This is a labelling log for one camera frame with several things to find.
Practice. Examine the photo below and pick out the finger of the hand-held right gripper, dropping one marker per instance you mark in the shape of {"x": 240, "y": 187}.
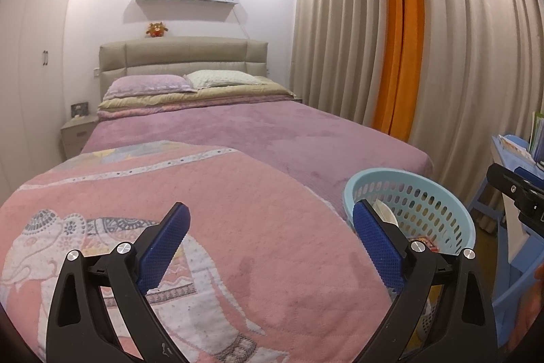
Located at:
{"x": 516, "y": 195}

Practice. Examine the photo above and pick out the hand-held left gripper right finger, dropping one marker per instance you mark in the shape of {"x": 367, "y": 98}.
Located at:
{"x": 378, "y": 244}

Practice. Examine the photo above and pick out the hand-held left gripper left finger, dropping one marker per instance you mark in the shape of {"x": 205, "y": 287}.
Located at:
{"x": 163, "y": 244}

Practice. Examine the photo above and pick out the colourful snack wrapper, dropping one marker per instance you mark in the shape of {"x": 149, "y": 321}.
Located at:
{"x": 425, "y": 243}

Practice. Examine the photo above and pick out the light blue perforated plastic basket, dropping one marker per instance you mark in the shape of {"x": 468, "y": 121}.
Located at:
{"x": 347, "y": 201}

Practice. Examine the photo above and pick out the person's right hand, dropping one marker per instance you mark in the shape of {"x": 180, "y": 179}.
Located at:
{"x": 536, "y": 299}

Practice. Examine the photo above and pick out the blue stool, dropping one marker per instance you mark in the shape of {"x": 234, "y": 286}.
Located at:
{"x": 484, "y": 201}

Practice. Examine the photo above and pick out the books on desk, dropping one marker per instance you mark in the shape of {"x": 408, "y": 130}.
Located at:
{"x": 516, "y": 148}

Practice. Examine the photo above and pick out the green books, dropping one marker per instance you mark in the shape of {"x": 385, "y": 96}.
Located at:
{"x": 537, "y": 137}

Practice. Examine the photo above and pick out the pink elephant print blanket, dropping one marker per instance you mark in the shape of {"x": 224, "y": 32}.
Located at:
{"x": 255, "y": 197}

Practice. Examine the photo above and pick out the beige nightstand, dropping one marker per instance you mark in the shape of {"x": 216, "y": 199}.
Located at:
{"x": 76, "y": 137}

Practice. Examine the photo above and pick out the beige folded quilt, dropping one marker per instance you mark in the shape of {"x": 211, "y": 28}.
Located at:
{"x": 148, "y": 103}

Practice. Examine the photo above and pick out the beige curtain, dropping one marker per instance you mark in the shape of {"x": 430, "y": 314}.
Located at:
{"x": 476, "y": 48}
{"x": 335, "y": 27}

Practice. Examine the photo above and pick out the purple pillow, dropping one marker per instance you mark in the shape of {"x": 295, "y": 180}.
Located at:
{"x": 146, "y": 84}

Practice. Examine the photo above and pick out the white patterned pillow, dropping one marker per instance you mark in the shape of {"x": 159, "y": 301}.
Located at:
{"x": 225, "y": 78}

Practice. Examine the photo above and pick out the beige upholstered headboard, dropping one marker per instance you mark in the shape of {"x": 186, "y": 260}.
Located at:
{"x": 170, "y": 57}

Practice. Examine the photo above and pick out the orange curtain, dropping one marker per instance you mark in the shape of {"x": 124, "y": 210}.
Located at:
{"x": 399, "y": 48}

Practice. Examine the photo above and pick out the orange plush toy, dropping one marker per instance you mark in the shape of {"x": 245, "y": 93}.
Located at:
{"x": 157, "y": 30}

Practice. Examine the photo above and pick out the white wardrobe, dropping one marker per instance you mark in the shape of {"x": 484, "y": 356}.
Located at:
{"x": 38, "y": 61}

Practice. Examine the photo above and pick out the small photo frame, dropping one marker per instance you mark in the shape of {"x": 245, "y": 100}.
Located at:
{"x": 79, "y": 108}

